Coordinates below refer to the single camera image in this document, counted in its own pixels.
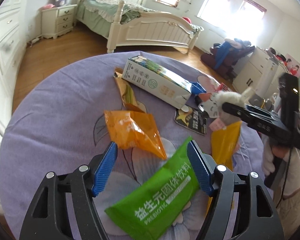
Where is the pile of clothes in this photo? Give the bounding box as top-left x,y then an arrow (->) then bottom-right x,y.
224,37 -> 253,49

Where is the white fuzzy plush toy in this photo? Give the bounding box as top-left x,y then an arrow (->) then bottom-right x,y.
209,87 -> 257,131

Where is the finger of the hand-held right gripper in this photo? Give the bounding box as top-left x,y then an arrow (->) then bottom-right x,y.
221,101 -> 253,125

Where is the green drink powder packet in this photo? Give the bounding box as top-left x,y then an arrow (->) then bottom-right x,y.
104,136 -> 200,239

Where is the white wooden bed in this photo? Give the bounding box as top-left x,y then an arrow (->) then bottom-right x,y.
75,0 -> 204,54

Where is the yellow packet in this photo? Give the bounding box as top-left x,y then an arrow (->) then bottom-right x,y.
205,120 -> 241,214

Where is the black star sachet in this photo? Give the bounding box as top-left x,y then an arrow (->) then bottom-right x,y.
174,105 -> 208,136

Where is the white pink patterned packet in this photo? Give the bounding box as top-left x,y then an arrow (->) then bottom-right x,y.
195,92 -> 224,119

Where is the white nightstand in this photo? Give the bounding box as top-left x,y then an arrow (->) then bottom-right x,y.
41,4 -> 78,40

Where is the pink wall poster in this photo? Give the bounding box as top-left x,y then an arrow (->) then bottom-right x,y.
281,54 -> 300,78

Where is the blue garment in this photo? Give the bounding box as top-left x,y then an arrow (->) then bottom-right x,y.
214,41 -> 234,69

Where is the person's right hand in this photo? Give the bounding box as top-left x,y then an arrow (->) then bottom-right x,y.
262,134 -> 300,200

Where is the white carton box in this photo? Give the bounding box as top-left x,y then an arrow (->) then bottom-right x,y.
121,55 -> 192,111

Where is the bright window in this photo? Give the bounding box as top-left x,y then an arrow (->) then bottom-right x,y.
197,0 -> 234,22
236,0 -> 267,28

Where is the orange snack packet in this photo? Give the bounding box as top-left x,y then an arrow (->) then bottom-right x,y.
104,110 -> 167,160

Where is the white cabinet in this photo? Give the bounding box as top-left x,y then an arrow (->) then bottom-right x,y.
232,46 -> 268,93

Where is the blue wet wipes pack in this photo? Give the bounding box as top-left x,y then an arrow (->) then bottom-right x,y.
190,81 -> 207,96

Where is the white standing air conditioner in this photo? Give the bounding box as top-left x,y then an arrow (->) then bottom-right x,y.
255,52 -> 287,98

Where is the white wardrobe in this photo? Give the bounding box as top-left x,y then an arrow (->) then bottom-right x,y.
0,0 -> 32,135

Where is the gold orange snack wrapper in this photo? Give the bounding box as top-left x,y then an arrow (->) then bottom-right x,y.
113,67 -> 147,113

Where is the green ruffled bedspread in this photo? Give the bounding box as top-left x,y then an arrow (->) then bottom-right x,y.
76,0 -> 140,34

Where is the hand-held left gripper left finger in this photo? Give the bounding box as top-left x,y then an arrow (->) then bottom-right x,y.
19,141 -> 118,240

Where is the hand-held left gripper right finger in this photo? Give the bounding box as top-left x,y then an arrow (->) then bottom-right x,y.
187,140 -> 285,240

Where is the dark red massage chair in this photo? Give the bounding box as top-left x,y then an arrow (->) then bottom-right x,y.
200,44 -> 255,83

